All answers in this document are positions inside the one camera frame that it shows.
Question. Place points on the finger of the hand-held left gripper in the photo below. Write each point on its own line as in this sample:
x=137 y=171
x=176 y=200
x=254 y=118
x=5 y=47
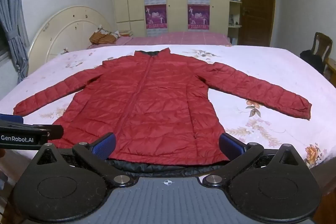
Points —
x=10 y=118

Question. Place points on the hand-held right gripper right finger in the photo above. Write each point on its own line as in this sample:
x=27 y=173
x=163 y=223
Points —
x=232 y=147

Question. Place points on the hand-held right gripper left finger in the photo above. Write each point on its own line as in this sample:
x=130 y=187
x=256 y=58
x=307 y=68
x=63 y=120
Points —
x=103 y=147

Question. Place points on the red down jacket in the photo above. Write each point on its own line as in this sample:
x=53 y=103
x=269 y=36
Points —
x=157 y=98

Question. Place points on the floral pink bed sheet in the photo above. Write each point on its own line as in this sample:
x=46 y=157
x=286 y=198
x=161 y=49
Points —
x=275 y=77

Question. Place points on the cream round headboard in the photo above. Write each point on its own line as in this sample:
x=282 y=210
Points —
x=65 y=29

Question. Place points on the grey curtain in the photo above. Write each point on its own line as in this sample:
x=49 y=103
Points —
x=13 y=3

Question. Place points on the black bag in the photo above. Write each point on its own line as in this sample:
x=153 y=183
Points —
x=311 y=60

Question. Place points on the pink checked blanket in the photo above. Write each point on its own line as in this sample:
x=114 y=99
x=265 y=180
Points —
x=178 y=38

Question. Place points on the cream corner shelf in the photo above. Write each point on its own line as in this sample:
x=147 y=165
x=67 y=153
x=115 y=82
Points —
x=235 y=11

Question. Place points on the wooden chair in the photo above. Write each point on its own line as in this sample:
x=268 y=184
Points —
x=323 y=43

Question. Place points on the brown wooden door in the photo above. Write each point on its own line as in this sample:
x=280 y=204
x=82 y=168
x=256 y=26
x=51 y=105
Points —
x=257 y=3

